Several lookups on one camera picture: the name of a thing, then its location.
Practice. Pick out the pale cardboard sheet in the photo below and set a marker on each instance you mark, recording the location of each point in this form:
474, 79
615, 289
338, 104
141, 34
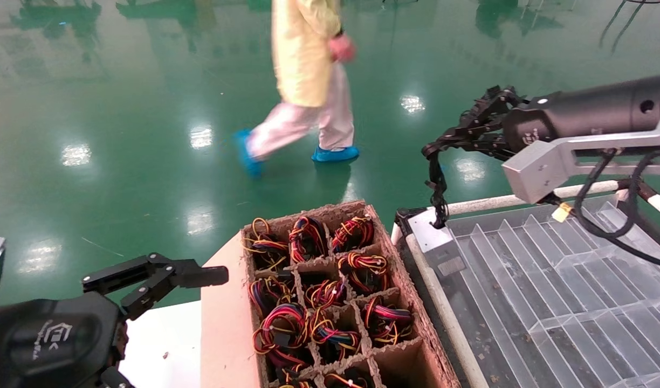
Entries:
225, 334

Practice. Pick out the person in yellow coat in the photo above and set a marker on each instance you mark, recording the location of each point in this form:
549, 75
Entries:
303, 59

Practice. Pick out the thin black stand legs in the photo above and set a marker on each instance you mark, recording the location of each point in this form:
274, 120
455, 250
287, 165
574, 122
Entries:
613, 24

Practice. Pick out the brown pulp compartment tray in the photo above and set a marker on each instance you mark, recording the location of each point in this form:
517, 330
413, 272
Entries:
330, 210

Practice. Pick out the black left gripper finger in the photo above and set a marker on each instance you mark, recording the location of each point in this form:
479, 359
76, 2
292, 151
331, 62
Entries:
198, 275

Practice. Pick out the black pipe connector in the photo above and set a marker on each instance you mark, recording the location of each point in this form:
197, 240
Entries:
645, 189
401, 218

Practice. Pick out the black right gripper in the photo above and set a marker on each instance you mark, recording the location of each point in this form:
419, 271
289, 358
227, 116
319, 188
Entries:
589, 113

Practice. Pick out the clear plastic divider tray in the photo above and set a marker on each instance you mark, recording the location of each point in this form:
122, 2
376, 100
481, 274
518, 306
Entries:
524, 280

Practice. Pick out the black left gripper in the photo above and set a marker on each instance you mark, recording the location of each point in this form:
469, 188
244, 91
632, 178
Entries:
44, 345

